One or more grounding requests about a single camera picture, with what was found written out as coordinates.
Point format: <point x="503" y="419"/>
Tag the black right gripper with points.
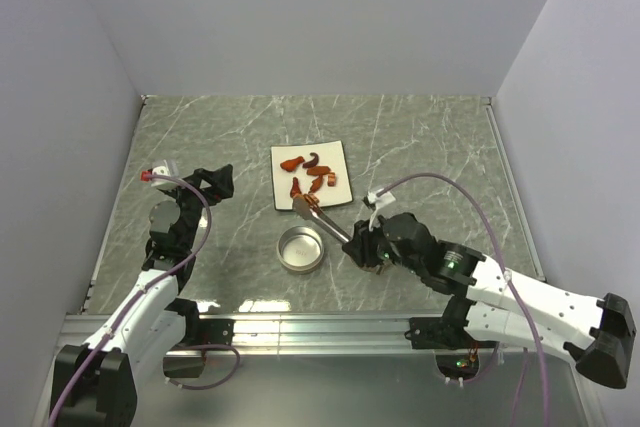
<point x="361" y="247"/>

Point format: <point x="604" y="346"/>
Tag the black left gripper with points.
<point x="220" y="183"/>

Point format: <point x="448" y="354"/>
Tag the steel serving tongs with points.
<point x="319" y="218"/>

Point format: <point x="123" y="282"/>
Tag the orange glazed food piece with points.
<point x="318" y="171"/>

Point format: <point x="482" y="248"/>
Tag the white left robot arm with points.
<point x="97" y="382"/>

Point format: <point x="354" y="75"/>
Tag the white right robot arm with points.
<point x="489" y="304"/>

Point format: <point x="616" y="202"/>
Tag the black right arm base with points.
<point x="466" y="360"/>

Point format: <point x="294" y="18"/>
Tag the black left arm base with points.
<point x="203" y="335"/>

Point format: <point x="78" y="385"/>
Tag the round steel lunch box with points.
<point x="300" y="250"/>

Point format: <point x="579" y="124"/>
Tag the orange fried chicken wing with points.
<point x="291" y="165"/>

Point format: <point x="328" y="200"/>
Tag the red chicken drumstick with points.
<point x="295" y="188"/>

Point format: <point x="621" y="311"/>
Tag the dark purple curved sausage piece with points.
<point x="312" y="162"/>

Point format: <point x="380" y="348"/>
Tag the red crispy meat strip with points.
<point x="317" y="184"/>

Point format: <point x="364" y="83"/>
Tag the white rectangular plate, black rim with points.
<point x="331" y="154"/>

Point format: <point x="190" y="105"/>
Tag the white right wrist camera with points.
<point x="376" y="200"/>

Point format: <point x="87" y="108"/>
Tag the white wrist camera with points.
<point x="376" y="200"/>
<point x="160" y="174"/>

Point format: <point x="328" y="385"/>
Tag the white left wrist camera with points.
<point x="160" y="174"/>

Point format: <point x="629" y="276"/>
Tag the aluminium front rail frame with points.
<point x="368" y="333"/>

